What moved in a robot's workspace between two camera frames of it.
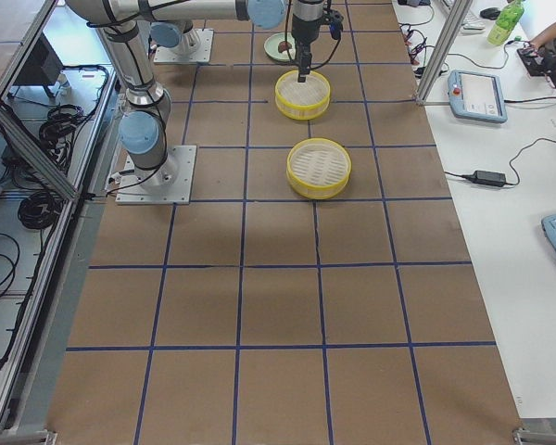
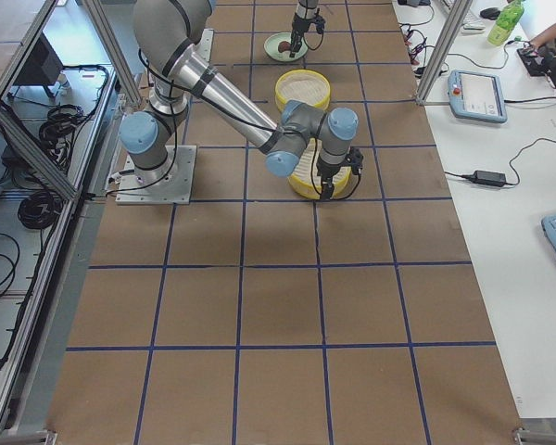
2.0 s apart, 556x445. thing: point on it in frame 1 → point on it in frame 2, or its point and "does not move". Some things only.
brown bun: x=284 y=45 does not move
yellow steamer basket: x=302 y=100 does not move
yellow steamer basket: x=318 y=168 does not move
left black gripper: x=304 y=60 → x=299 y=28
